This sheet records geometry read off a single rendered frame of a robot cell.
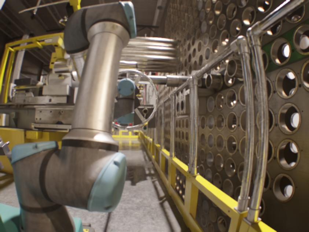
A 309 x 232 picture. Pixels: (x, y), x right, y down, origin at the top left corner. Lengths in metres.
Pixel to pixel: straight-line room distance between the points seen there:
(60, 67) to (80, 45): 1.64
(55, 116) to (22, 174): 1.99
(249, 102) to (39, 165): 0.58
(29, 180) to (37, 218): 0.09
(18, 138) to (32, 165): 1.90
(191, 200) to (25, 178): 0.92
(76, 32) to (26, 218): 0.48
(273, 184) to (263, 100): 1.15
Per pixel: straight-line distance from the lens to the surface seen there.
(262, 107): 0.49
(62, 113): 2.25
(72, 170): 0.27
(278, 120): 1.47
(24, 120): 2.67
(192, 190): 1.03
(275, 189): 1.59
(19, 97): 2.87
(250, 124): 0.54
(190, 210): 1.09
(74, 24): 0.49
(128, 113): 0.67
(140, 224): 1.20
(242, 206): 0.60
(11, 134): 2.31
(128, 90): 0.66
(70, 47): 0.53
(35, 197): 0.36
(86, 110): 0.30
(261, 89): 0.50
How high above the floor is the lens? 0.70
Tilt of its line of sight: 3 degrees up
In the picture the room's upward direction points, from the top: 1 degrees clockwise
